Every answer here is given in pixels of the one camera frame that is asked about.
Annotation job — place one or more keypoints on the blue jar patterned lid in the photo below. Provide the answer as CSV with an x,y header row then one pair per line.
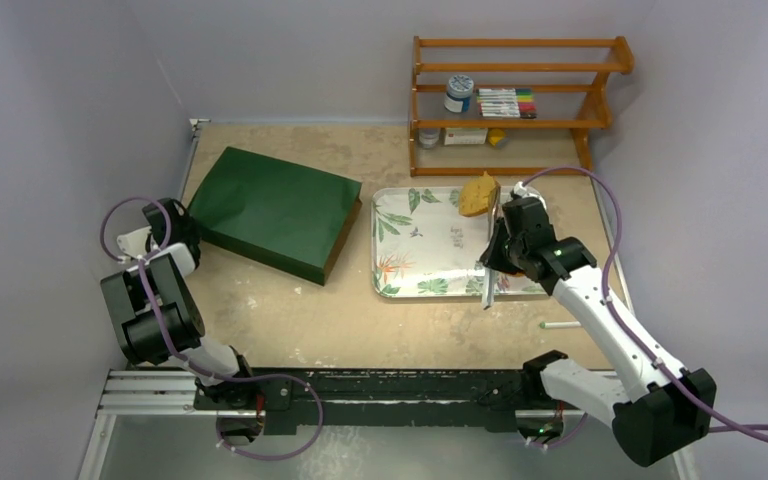
x,y
459,92

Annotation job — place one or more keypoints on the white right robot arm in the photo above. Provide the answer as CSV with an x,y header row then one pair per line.
x,y
654,406

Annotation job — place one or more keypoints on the metal tongs white grips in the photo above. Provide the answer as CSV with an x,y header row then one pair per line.
x,y
490,275

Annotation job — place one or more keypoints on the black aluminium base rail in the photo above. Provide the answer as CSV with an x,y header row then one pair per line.
x,y
284,399

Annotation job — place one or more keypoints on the small grey jar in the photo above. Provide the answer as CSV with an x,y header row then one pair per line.
x,y
428,137

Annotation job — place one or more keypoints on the leaf pattern serving tray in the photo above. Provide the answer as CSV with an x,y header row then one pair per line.
x,y
422,247

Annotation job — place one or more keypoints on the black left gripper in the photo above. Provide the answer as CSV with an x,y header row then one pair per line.
x,y
190,225

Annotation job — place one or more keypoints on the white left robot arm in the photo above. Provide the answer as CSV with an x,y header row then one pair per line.
x,y
153,313

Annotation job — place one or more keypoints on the green white marker pen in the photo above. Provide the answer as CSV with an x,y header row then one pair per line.
x,y
560,325

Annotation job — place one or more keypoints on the orange wooden shelf rack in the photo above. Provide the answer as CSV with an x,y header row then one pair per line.
x,y
445,94

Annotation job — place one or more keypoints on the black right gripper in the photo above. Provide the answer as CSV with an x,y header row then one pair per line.
x,y
509,246

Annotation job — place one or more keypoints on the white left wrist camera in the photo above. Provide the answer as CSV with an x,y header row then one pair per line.
x,y
135,244

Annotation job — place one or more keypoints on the brown fake bread slice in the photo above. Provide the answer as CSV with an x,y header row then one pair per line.
x,y
477,196

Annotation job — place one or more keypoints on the small yellow object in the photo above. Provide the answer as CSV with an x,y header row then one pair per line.
x,y
496,138

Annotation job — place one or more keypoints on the white green small box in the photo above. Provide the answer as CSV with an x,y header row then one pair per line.
x,y
464,136

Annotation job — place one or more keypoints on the green paper bag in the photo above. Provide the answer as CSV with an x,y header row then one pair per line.
x,y
290,217

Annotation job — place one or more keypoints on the set of coloured markers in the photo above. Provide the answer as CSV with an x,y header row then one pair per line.
x,y
516,103

